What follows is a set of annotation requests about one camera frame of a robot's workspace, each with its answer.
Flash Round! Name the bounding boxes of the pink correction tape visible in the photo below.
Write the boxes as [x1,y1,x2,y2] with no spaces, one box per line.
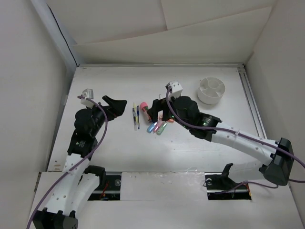
[153,121,163,133]

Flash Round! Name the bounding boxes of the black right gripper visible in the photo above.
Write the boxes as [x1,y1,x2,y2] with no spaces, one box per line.
[147,92,191,130]

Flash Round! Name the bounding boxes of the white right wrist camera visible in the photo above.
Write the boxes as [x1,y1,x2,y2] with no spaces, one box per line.
[165,80,183,100]

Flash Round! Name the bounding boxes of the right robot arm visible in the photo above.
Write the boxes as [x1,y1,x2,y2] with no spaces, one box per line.
[147,96,295,188]

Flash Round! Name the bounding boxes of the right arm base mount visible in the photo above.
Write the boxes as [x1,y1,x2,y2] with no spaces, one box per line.
[203,163,252,200]

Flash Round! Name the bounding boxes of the white round divided pen holder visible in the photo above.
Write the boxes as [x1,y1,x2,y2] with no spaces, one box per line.
[197,77,225,105]

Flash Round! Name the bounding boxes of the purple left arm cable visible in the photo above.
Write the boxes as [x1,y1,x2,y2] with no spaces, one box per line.
[25,95,108,229]

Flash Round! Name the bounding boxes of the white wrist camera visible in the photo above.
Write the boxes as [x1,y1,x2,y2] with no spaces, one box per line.
[165,80,183,100]
[81,88,94,108]

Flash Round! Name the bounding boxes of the green correction tape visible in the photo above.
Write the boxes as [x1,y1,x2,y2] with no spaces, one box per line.
[156,122,167,135]

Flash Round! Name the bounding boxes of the purple gel pen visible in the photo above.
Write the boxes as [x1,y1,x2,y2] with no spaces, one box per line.
[132,108,137,131]

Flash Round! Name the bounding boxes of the yellow highlighter pen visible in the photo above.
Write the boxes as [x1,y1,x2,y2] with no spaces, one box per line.
[132,103,137,131]

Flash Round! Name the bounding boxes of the blue gel pen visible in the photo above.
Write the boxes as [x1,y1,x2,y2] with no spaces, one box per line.
[136,105,140,129]

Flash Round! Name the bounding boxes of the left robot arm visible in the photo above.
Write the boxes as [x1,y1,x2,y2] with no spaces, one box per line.
[28,90,127,229]

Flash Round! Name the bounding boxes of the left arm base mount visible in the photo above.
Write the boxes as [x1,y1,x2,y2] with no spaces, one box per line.
[84,165,122,201]

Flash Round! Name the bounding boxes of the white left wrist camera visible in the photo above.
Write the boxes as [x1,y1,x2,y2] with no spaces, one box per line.
[81,88,94,108]

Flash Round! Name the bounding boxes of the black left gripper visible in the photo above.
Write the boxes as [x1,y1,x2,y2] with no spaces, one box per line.
[86,96,126,136]

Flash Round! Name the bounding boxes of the blue correction tape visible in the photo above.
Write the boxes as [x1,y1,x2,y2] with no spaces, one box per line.
[147,123,157,133]

